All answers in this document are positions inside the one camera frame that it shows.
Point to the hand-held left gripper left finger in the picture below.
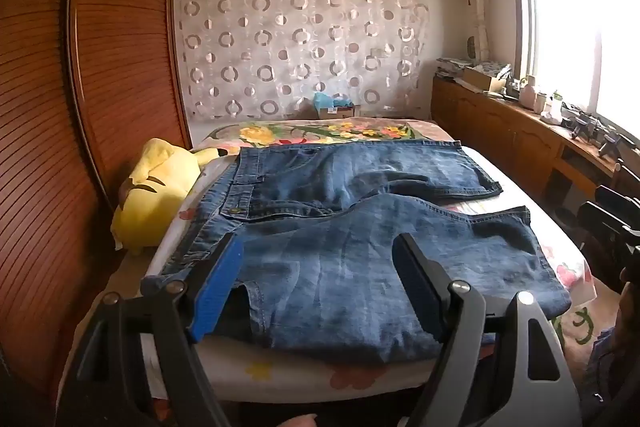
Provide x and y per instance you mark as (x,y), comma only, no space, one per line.
(220,287)

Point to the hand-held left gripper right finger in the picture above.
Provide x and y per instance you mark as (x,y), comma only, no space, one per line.
(420,277)

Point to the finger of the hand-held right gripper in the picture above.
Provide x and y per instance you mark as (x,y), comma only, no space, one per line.
(610,232)
(620,199)

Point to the blue denim pants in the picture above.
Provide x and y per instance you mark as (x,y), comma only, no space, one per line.
(350,257)

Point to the person's left hand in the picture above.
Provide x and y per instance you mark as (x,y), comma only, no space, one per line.
(300,421)

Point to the black gadgets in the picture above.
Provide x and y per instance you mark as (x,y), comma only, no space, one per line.
(585,122)

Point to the bed with floral sheet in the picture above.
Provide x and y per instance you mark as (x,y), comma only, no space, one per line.
(300,372)

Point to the yellow plush toy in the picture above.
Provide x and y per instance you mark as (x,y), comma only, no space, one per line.
(150,192)

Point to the person's dark clothing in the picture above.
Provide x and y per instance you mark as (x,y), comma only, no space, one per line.
(615,357)

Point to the white jar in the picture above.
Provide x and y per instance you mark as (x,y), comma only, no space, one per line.
(527,97)

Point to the wooden cabinet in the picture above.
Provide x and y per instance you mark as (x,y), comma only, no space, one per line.
(490,122)

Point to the floral blanket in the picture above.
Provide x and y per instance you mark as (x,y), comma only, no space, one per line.
(300,132)

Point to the bright window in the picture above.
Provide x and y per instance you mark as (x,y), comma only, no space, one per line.
(565,32)

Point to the small cardboard box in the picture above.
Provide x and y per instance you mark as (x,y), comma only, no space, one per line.
(345,112)

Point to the open cardboard box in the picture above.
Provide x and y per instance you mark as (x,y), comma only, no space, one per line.
(482,79)

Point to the pile of papers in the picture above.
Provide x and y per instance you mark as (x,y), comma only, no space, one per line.
(450,67)

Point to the wooden louvered wardrobe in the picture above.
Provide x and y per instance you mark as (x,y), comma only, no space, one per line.
(125,57)

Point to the circle patterned curtain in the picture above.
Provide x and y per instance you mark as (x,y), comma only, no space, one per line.
(300,32)

